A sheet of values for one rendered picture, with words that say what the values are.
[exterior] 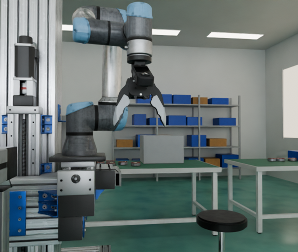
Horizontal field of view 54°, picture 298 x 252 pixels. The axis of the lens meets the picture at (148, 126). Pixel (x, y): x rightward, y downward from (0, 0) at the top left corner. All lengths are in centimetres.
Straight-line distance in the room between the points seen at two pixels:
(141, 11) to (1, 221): 63
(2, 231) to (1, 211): 3
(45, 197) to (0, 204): 78
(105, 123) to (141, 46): 53
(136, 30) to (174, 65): 671
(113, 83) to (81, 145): 30
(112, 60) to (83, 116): 27
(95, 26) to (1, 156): 60
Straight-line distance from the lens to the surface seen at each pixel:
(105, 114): 127
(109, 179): 139
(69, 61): 742
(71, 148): 125
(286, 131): 750
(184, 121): 686
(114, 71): 130
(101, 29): 94
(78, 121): 126
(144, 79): 74
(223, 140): 718
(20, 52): 144
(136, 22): 86
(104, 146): 718
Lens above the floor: 114
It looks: 1 degrees up
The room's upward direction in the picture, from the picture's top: straight up
